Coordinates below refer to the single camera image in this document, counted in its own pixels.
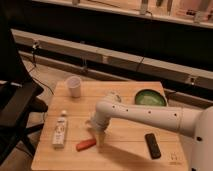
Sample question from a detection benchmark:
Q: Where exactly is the white tube with cap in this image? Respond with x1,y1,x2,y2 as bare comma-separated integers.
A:
52,110,68,148

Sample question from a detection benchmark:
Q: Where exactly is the black remote control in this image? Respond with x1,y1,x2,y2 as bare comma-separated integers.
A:
145,133,161,159

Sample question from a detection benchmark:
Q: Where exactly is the white ceramic cup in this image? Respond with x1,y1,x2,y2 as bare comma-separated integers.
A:
66,76,81,98

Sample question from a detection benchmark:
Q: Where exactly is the black office chair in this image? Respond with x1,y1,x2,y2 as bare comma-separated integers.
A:
0,33,48,165

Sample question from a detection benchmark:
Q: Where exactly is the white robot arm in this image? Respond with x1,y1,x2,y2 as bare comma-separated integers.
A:
89,92,213,171

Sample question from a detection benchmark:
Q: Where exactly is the black cable on floor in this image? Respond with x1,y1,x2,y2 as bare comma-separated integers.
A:
20,46,55,96

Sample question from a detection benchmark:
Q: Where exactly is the green bowl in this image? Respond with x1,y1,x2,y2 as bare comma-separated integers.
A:
134,89,167,106

